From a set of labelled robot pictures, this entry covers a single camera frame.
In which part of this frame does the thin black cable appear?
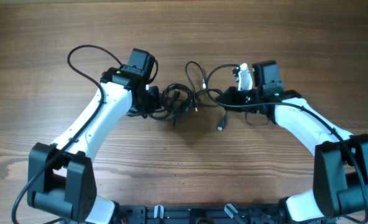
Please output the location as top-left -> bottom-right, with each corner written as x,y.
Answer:
185,60 -> 229,131

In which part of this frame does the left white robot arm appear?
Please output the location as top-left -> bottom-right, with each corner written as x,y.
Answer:
26,65 -> 153,223

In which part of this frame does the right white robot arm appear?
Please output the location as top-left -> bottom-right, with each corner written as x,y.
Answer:
216,87 -> 368,223

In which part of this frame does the right white gripper handle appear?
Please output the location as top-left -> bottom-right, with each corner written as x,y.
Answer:
232,63 -> 253,91

